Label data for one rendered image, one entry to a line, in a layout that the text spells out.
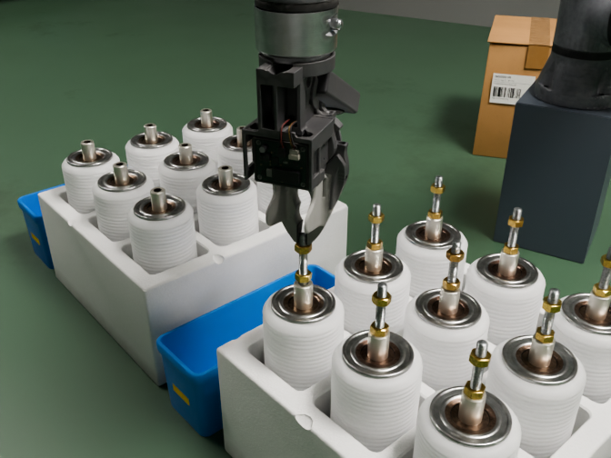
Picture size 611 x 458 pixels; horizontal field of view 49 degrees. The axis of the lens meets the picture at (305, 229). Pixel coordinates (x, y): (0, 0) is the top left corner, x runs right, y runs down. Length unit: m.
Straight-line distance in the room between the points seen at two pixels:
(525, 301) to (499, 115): 0.99
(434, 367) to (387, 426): 0.10
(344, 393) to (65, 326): 0.64
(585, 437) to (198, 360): 0.54
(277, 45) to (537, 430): 0.46
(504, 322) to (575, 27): 0.62
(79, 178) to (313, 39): 0.65
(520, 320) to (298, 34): 0.46
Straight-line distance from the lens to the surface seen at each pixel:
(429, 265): 0.90
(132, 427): 1.02
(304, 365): 0.78
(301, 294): 0.76
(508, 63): 1.75
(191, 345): 1.00
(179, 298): 0.99
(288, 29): 0.60
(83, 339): 1.19
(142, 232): 0.98
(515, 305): 0.85
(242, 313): 1.03
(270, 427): 0.81
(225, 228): 1.04
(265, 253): 1.06
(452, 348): 0.77
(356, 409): 0.71
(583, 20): 1.29
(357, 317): 0.84
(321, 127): 0.63
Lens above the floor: 0.72
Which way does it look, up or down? 30 degrees down
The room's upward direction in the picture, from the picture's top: straight up
